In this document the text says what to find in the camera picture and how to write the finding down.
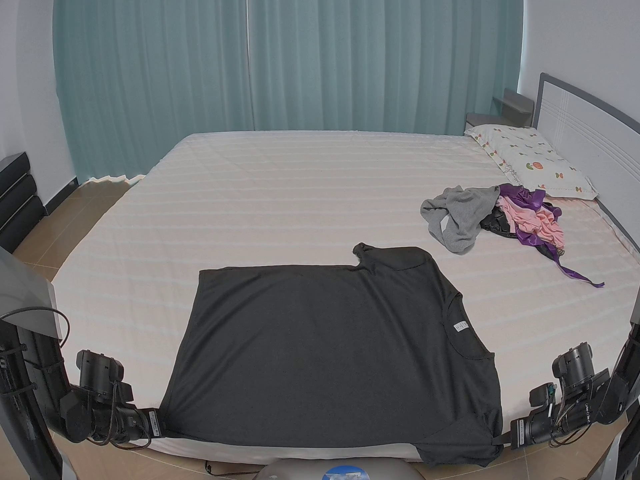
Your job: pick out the white printed pillow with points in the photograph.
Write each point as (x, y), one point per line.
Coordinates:
(535, 160)

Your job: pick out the grey garment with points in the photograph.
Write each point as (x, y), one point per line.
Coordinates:
(465, 213)

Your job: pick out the black chest of drawers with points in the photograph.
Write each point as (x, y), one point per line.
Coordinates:
(17, 198)

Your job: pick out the black T-shirt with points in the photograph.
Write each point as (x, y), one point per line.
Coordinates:
(325, 358)

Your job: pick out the grey bedside table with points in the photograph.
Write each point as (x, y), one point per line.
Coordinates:
(505, 108)

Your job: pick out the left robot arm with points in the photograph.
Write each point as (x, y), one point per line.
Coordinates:
(30, 393)

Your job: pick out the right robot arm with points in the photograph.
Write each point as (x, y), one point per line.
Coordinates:
(575, 363)

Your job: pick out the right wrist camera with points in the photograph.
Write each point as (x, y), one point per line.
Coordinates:
(540, 397)

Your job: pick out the blue-green curtain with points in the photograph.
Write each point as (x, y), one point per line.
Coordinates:
(390, 53)
(160, 68)

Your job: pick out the bed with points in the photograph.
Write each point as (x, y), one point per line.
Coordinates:
(300, 193)

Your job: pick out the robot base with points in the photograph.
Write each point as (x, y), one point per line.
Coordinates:
(330, 472)

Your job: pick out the pile of clothes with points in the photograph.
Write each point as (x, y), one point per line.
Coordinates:
(530, 218)

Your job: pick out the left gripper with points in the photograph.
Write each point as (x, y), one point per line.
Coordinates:
(142, 424)

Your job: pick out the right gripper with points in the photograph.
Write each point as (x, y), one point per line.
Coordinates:
(535, 428)

